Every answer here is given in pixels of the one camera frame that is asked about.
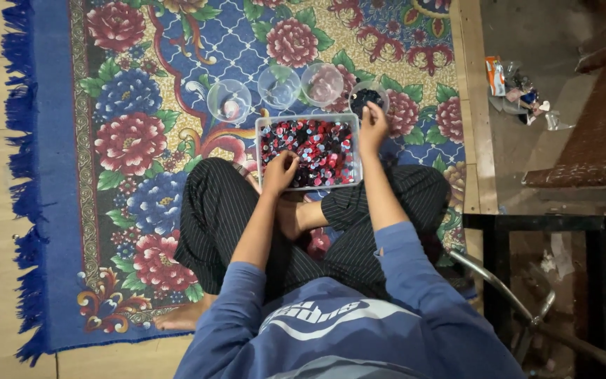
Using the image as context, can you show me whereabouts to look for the person's right hand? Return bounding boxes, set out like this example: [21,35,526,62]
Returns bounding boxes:
[358,100,390,158]

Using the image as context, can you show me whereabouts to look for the person's left hand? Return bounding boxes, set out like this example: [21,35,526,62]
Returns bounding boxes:
[261,149,301,197]

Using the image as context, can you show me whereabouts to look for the heap of dark buttons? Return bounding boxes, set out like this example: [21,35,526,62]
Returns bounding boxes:
[351,88,384,119]

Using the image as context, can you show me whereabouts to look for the clear bowl with dark buttons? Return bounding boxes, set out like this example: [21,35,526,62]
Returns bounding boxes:
[348,80,390,120]

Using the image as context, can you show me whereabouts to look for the heap of red black buttons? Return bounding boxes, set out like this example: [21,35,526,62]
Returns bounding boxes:
[260,119,357,188]

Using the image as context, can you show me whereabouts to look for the clear rectangular plastic tray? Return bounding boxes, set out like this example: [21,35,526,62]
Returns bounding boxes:
[255,113,363,192]

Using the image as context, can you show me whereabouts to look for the clear plastic bowl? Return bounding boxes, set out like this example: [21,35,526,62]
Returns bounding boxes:
[257,65,303,111]
[207,79,253,125]
[300,62,345,108]

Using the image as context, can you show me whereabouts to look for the person's bare foot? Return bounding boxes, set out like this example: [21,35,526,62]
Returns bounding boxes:
[154,293,219,332]
[276,196,331,242]

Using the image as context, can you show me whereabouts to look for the person's black striped trousers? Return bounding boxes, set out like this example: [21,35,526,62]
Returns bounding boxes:
[174,157,452,301]

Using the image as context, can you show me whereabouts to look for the heap of litter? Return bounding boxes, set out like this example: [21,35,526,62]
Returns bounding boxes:
[484,55,575,132]

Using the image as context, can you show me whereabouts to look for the person's blue sweatshirt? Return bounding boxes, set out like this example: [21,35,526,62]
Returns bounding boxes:
[174,221,527,379]

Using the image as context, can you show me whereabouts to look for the shiny metal tube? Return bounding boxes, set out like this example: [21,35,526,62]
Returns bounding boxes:
[447,250,606,379]

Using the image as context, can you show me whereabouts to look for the brown wooden furniture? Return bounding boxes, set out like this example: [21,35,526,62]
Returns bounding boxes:
[522,0,606,189]

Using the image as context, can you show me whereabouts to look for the blue floral fringed rug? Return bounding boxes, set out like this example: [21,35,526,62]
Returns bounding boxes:
[1,0,478,367]

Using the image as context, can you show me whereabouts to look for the black metal frame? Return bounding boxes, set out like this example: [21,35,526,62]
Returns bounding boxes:
[462,213,606,372]

